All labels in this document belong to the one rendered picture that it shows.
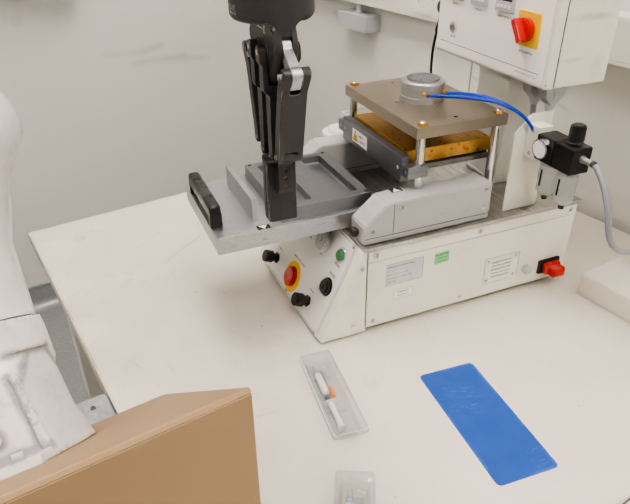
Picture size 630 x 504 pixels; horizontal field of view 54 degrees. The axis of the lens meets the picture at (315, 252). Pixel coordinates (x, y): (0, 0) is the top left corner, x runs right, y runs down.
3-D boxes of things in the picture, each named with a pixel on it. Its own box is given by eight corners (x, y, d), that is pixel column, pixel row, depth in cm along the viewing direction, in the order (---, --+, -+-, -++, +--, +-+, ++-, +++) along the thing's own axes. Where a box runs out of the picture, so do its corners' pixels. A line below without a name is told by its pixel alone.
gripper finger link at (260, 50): (295, 39, 55) (301, 41, 54) (300, 156, 61) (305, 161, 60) (253, 43, 54) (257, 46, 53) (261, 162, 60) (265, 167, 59)
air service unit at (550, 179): (531, 183, 112) (546, 104, 105) (590, 218, 101) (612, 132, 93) (508, 188, 111) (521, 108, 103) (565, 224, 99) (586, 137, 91)
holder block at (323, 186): (324, 162, 122) (324, 150, 121) (371, 204, 106) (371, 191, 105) (245, 176, 117) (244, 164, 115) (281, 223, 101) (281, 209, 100)
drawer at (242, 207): (330, 176, 125) (330, 140, 121) (381, 224, 108) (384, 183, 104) (187, 203, 116) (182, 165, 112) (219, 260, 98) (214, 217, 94)
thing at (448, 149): (427, 122, 127) (431, 76, 123) (493, 160, 110) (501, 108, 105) (352, 134, 122) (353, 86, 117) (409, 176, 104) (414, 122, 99)
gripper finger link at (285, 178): (287, 140, 60) (298, 150, 57) (289, 187, 62) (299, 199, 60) (272, 142, 59) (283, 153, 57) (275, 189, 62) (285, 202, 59)
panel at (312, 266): (261, 256, 133) (293, 178, 127) (316, 337, 109) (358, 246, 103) (253, 254, 132) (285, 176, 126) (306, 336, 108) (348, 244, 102)
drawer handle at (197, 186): (200, 190, 112) (198, 170, 110) (223, 227, 100) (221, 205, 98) (189, 192, 111) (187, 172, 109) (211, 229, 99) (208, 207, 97)
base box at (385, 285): (463, 208, 153) (472, 142, 144) (572, 286, 123) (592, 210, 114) (259, 253, 135) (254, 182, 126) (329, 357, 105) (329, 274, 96)
